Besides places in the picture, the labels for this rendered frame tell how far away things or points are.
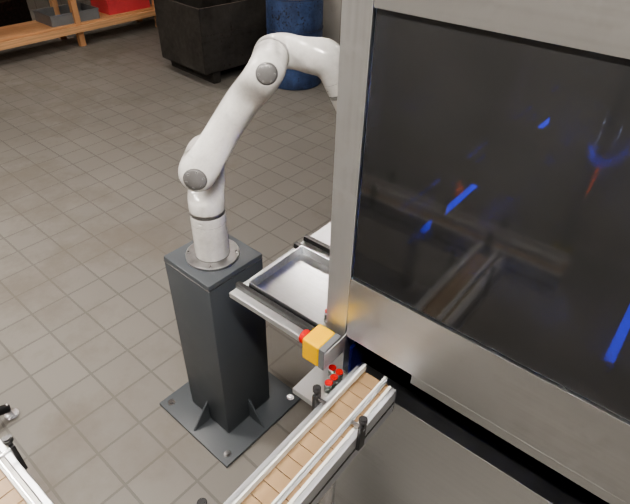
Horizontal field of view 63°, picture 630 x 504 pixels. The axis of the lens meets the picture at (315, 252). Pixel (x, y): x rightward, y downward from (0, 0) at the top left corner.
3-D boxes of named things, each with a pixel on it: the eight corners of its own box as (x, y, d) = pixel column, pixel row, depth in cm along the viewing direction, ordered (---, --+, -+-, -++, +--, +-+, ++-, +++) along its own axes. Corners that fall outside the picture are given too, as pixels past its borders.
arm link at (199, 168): (211, 178, 170) (202, 205, 157) (178, 159, 166) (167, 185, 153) (298, 53, 145) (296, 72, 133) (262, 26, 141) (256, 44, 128)
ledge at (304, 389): (363, 389, 139) (364, 385, 137) (334, 422, 131) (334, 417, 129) (322, 363, 145) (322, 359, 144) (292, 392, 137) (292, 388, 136)
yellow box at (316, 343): (340, 354, 135) (341, 335, 131) (323, 371, 131) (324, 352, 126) (317, 340, 139) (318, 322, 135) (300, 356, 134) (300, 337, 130)
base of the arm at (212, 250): (174, 255, 183) (166, 211, 171) (216, 232, 194) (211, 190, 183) (209, 279, 173) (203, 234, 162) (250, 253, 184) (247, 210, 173)
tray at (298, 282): (382, 295, 166) (383, 287, 163) (332, 341, 149) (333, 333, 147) (301, 252, 182) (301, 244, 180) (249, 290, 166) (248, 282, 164)
